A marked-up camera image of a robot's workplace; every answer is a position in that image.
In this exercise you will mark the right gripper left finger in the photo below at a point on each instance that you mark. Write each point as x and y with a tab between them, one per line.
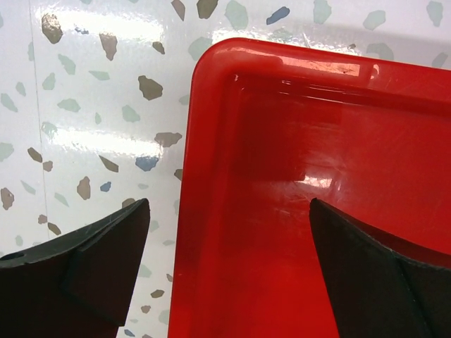
79	284

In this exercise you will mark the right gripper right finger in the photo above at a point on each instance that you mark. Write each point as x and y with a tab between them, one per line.
378	284

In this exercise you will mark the red plastic bin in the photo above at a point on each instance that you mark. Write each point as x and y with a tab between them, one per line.
273	126

